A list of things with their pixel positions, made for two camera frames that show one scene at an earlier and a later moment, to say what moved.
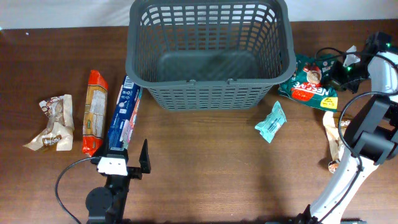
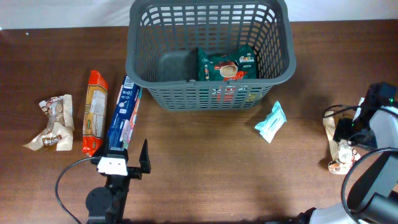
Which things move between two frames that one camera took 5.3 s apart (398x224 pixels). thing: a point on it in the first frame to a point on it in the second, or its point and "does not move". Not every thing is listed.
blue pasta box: x=124 y=115 does not move
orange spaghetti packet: x=95 y=113 does not move
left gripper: x=137 y=172 does not move
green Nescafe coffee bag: x=310 y=86 to x=227 y=63
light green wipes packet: x=272 y=122 does not move
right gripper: x=334 y=76 to x=342 y=132
